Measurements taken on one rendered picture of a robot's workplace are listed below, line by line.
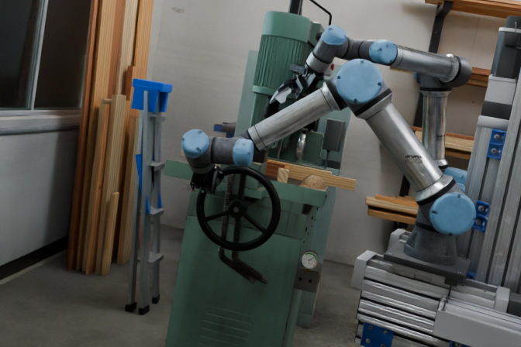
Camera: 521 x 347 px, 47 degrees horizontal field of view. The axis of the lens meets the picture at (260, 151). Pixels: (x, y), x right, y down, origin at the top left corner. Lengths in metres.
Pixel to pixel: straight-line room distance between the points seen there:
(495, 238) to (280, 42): 0.99
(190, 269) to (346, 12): 2.84
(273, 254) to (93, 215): 1.58
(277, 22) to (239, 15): 2.50
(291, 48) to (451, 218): 0.94
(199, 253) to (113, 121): 1.44
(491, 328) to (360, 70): 0.73
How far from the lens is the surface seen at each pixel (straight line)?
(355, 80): 1.58
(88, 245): 3.61
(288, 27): 2.25
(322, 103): 1.74
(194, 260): 2.29
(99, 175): 3.53
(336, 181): 2.30
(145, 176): 3.04
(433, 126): 2.33
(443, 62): 2.14
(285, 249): 2.20
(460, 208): 1.63
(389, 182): 4.65
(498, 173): 1.94
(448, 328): 1.70
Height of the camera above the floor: 1.21
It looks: 6 degrees down
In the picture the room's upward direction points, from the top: 10 degrees clockwise
